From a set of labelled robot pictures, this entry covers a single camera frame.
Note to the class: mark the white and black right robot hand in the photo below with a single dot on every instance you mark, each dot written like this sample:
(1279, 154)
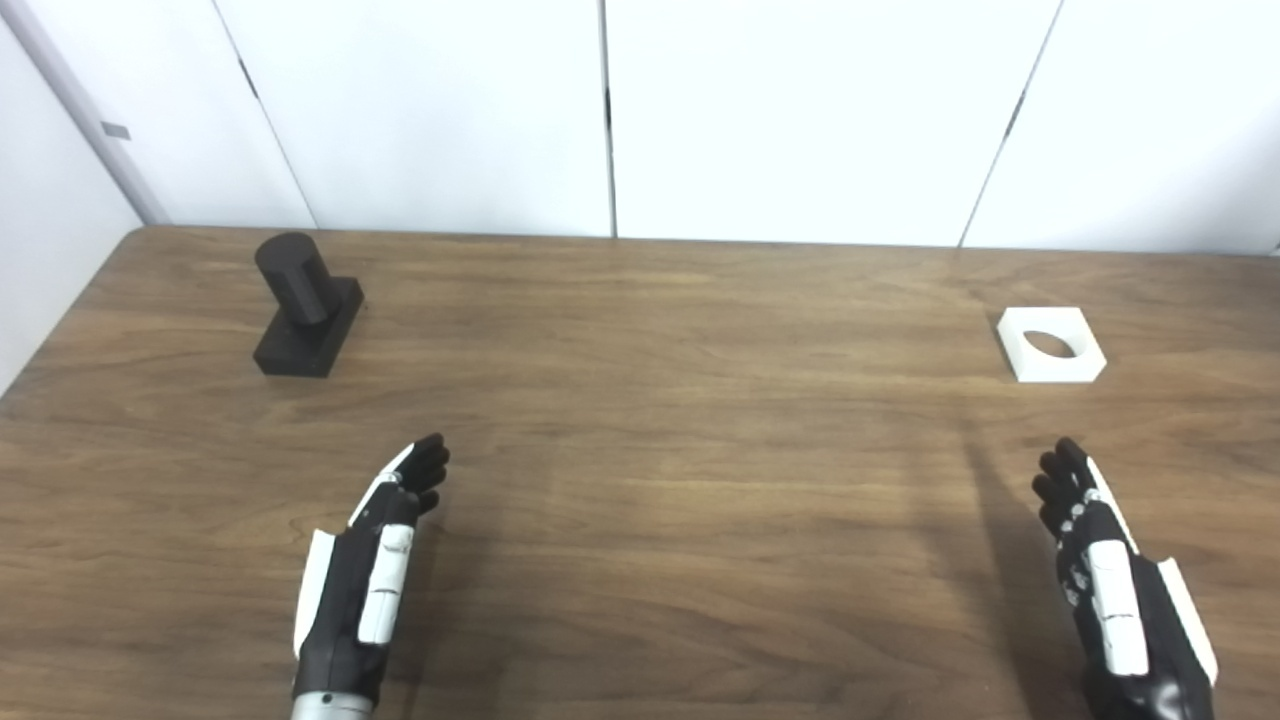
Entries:
(1150, 640)

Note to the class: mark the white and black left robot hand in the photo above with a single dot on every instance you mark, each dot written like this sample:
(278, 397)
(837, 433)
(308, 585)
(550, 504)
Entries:
(345, 590)

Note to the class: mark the black peg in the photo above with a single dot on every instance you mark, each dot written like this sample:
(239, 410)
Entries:
(300, 335)

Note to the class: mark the white square piece with hole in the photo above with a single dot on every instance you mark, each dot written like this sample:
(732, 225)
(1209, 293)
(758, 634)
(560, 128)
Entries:
(1050, 368)

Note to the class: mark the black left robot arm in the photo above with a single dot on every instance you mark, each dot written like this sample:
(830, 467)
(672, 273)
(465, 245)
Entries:
(330, 708)

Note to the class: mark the small grey wall tag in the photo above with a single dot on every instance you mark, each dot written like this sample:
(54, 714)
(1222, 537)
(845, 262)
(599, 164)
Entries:
(115, 130)

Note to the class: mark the grey wall corner post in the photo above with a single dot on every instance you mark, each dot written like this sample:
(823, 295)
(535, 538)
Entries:
(80, 100)

